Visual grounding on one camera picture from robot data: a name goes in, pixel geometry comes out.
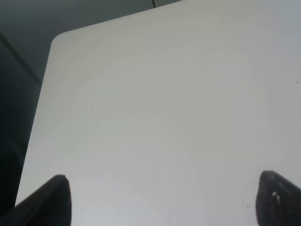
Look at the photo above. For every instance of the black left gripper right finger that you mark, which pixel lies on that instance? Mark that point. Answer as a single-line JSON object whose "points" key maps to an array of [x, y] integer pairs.
{"points": [[278, 201]]}

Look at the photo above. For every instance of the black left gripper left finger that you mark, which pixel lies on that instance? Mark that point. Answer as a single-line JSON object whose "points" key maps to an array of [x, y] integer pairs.
{"points": [[50, 205]]}

